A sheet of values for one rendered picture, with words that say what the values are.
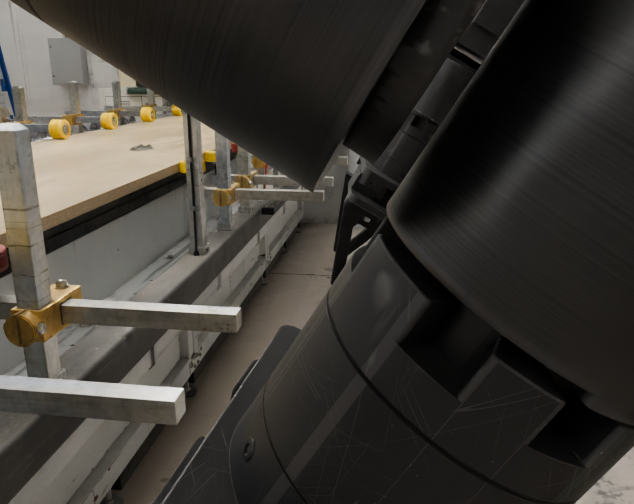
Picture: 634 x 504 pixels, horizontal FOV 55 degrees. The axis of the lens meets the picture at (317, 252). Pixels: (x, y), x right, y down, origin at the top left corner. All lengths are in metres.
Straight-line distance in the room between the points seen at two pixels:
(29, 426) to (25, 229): 0.28
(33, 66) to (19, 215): 11.93
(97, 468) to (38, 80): 11.36
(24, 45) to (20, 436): 12.14
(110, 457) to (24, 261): 0.96
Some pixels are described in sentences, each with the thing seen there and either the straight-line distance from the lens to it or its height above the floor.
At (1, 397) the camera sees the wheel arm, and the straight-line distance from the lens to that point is 0.79.
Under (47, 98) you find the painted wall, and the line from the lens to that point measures 12.76.
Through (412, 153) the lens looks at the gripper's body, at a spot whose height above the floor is 1.11.
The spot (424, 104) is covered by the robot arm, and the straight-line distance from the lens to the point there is 0.51.
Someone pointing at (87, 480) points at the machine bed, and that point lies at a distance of 1.77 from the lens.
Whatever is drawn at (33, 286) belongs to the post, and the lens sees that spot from 0.97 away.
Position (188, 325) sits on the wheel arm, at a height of 0.81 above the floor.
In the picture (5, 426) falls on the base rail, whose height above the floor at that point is 0.70.
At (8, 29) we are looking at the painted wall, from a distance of 13.09.
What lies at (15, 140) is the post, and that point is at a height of 1.08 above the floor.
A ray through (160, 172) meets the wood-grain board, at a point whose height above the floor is 0.89.
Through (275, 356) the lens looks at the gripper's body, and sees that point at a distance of 0.16.
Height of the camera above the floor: 1.17
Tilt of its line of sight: 17 degrees down
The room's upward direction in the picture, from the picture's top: straight up
